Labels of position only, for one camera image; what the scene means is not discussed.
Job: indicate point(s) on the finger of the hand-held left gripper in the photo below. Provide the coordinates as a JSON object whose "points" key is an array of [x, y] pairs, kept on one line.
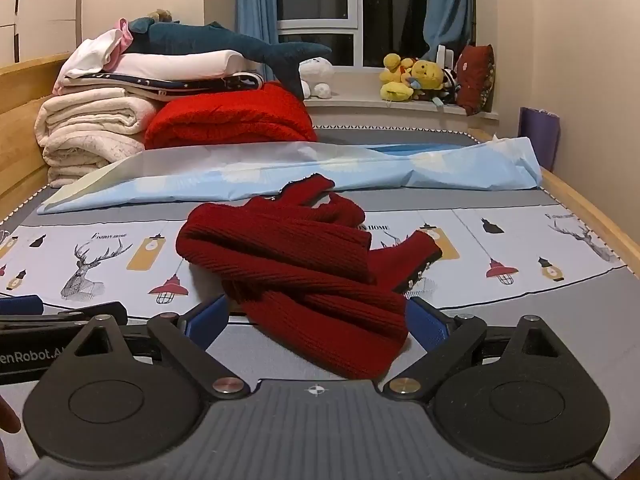
{"points": [[60, 316], [20, 305]]}

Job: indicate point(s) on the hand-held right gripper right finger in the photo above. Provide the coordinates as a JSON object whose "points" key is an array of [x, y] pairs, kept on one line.
{"points": [[427, 322]]}

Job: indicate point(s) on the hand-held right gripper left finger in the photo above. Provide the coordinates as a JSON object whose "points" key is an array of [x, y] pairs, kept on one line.
{"points": [[207, 319]]}

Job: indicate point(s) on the dark red knit sweater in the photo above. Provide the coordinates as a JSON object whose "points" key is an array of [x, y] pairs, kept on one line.
{"points": [[300, 280]]}

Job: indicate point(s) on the person's left hand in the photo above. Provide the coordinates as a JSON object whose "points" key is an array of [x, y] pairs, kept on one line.
{"points": [[7, 415]]}

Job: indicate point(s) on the printed bed sheet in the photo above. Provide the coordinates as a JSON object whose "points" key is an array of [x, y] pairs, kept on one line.
{"points": [[100, 240]]}

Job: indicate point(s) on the light blue duvet cover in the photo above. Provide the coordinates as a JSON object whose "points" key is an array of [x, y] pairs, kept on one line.
{"points": [[300, 170]]}

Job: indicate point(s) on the white fluffy folded blanket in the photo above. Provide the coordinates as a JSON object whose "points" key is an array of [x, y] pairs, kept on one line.
{"points": [[85, 125]]}

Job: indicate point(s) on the red folded blanket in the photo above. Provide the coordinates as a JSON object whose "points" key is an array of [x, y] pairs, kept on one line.
{"points": [[230, 120]]}

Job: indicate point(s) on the white windowsill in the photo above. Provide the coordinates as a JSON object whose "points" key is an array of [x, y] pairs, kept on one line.
{"points": [[360, 102]]}

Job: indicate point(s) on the small yellow plush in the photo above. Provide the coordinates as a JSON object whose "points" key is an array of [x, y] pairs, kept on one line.
{"points": [[395, 92]]}

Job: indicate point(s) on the striped plush toy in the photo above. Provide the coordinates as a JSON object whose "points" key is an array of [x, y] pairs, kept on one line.
{"points": [[447, 87]]}

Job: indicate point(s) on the navy star-print blanket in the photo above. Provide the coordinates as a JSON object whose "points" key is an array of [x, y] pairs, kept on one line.
{"points": [[150, 85]]}

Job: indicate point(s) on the round yellow plush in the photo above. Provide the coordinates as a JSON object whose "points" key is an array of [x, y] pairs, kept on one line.
{"points": [[427, 75]]}

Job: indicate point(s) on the white folded quilt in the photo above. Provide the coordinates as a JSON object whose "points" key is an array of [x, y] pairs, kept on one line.
{"points": [[175, 64]]}

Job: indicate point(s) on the yellow duck plush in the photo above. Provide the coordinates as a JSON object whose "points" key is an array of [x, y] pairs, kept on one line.
{"points": [[397, 65]]}

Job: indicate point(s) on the pink and white cloth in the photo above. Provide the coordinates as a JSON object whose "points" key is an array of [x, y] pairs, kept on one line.
{"points": [[95, 52]]}

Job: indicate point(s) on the white plush toy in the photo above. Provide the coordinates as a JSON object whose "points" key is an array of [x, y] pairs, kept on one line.
{"points": [[317, 77]]}

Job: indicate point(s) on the blue shark plush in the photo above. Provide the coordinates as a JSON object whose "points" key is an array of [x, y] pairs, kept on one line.
{"points": [[200, 37]]}

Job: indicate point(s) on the white wardrobe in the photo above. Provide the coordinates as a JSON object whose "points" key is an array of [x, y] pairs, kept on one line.
{"points": [[40, 5]]}

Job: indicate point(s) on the brown teddy plush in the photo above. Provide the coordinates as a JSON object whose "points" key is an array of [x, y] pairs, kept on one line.
{"points": [[162, 15]]}

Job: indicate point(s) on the blue curtain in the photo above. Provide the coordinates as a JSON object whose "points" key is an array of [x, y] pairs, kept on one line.
{"points": [[447, 5], [255, 5]]}

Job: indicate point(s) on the window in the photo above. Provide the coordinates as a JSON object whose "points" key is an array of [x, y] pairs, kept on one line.
{"points": [[340, 0]]}

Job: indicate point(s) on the wooden bed frame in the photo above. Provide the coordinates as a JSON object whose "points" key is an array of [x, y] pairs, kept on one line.
{"points": [[20, 110]]}

